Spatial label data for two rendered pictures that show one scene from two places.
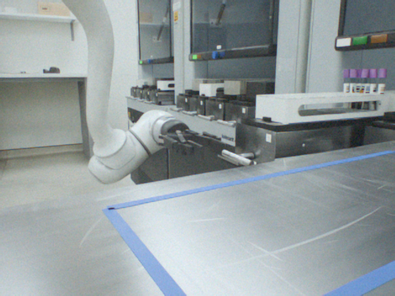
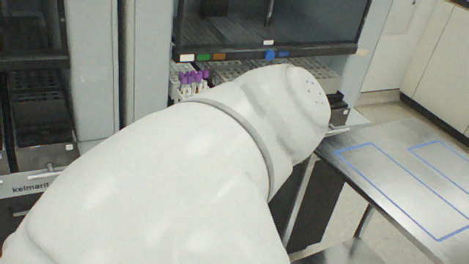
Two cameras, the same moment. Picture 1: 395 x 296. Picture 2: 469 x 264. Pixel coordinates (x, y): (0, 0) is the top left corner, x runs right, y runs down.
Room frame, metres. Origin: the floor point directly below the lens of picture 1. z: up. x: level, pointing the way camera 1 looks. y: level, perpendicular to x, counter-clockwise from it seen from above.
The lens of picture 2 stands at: (0.75, 0.67, 1.42)
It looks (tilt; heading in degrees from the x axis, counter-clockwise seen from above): 36 degrees down; 263
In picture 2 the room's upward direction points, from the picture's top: 11 degrees clockwise
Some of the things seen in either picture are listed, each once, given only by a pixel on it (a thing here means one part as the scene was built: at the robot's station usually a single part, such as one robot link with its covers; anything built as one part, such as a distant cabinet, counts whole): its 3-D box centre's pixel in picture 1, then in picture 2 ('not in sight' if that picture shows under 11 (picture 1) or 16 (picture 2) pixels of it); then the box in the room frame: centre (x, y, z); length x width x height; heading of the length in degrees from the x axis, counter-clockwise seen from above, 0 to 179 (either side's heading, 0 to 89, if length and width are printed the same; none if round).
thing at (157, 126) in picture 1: (170, 132); not in sight; (0.92, 0.08, 0.75); 0.09 x 0.06 x 0.09; 116
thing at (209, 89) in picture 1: (234, 90); not in sight; (1.45, -0.16, 0.83); 0.30 x 0.10 x 0.06; 115
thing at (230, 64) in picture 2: not in sight; (224, 72); (0.69, -0.57, 0.85); 0.12 x 0.02 x 0.06; 26
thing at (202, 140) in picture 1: (199, 140); not in sight; (0.80, -0.01, 0.75); 0.11 x 0.01 x 0.04; 42
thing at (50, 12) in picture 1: (54, 11); not in sight; (3.61, 1.46, 1.52); 0.29 x 0.22 x 0.12; 114
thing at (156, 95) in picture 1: (205, 94); not in sight; (2.01, -0.05, 0.78); 0.73 x 0.14 x 0.09; 115
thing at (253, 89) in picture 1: (257, 90); (40, 110); (1.14, -0.21, 0.85); 0.12 x 0.02 x 0.06; 26
